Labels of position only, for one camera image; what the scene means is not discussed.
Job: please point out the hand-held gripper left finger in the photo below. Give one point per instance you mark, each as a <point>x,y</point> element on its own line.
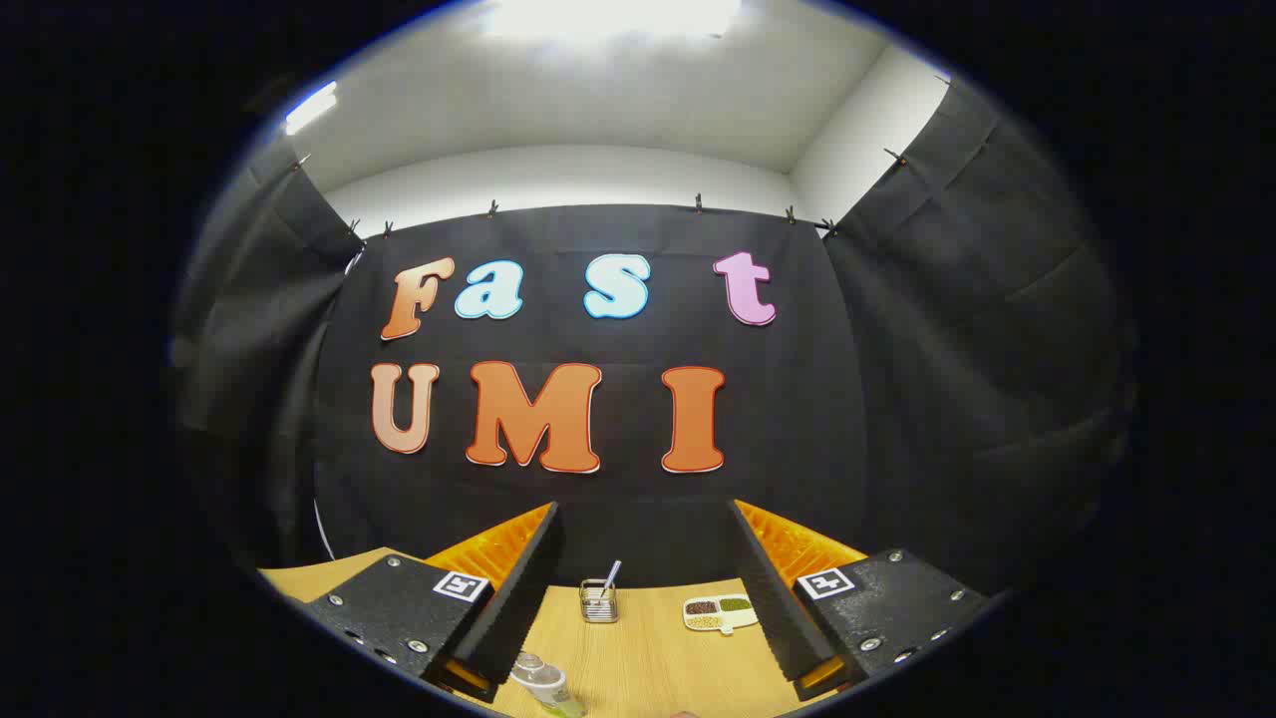
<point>518,588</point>

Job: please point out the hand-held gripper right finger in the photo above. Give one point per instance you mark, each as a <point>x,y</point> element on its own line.
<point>773,588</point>

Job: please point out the clear juice bottle white label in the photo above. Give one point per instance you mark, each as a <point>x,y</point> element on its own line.
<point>543,683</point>

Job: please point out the white divided bean dish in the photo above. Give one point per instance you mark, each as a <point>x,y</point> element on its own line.
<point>720,611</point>

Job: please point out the ribbed clear glass holder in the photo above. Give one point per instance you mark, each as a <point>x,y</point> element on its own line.
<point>598,608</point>

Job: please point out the wooden table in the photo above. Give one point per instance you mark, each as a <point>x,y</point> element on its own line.
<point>658,668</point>

